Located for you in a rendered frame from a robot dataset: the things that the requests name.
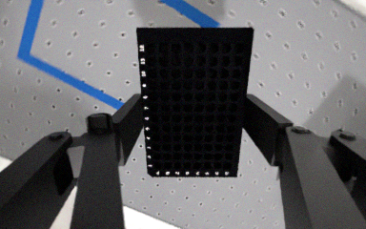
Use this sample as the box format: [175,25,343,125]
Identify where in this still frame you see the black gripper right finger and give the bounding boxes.
[243,94,366,229]

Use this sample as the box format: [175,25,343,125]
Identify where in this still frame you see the black well plate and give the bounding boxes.
[136,27,254,177]

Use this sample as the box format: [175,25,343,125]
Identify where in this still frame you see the blue tape outline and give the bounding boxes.
[16,0,218,110]

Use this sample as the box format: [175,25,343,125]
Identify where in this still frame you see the grey perforated base plate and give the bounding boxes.
[0,0,366,229]

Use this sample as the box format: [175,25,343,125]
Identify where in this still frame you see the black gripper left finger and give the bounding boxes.
[0,94,144,229]

